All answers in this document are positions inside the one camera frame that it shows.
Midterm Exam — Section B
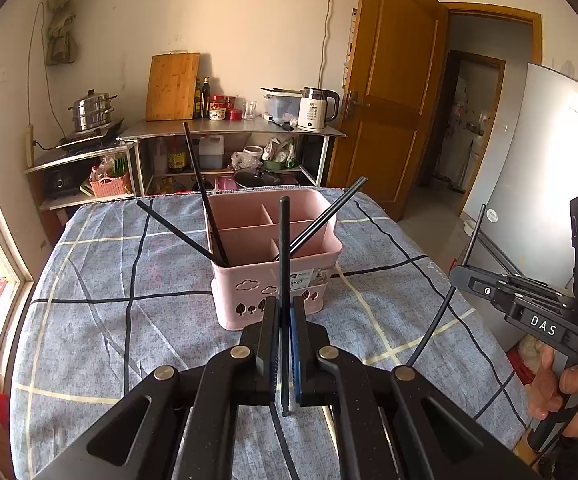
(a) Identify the metal kitchen shelf table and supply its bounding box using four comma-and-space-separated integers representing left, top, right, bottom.
23, 117, 346, 196

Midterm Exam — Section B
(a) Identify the person's right hand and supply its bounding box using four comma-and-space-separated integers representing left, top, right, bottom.
524, 343, 578, 438

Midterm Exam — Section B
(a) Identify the blue plaid tablecloth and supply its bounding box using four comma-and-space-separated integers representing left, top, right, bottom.
10, 194, 528, 479

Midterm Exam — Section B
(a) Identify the white leaning board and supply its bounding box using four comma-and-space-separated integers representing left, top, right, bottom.
469, 64, 578, 286

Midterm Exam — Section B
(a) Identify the brown wooden door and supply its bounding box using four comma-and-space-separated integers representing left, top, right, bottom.
327, 0, 448, 220

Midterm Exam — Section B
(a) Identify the pink plastic utensil caddy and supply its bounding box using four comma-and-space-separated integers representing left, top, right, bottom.
206, 188, 343, 330

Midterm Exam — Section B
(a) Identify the pink woven basket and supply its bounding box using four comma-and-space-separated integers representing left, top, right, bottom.
89, 157, 132, 197

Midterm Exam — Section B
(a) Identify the white electric kettle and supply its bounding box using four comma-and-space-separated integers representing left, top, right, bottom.
298, 87, 340, 131

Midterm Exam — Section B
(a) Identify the black wok with lid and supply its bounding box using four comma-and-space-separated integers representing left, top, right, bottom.
234, 167, 283, 188

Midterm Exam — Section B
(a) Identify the clear plastic storage box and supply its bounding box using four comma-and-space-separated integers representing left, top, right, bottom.
261, 87, 302, 122

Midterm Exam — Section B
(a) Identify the white plastic jug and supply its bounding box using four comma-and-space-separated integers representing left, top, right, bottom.
198, 134, 225, 170

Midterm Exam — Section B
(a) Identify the black chopstick standing tall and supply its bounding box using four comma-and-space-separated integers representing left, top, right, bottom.
182, 122, 230, 268

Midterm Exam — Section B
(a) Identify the black induction cooktop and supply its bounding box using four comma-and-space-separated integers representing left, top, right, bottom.
56, 119, 123, 152

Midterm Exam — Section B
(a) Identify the red lidded jar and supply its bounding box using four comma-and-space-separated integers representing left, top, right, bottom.
208, 94, 227, 122

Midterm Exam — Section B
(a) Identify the stainless steel steamer pot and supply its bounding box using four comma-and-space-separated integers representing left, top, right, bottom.
68, 89, 118, 132

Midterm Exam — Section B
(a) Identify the dark soy sauce bottle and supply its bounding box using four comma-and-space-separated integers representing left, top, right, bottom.
200, 76, 211, 118

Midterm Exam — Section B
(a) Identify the wooden cutting board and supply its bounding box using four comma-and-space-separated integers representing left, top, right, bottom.
144, 52, 201, 122

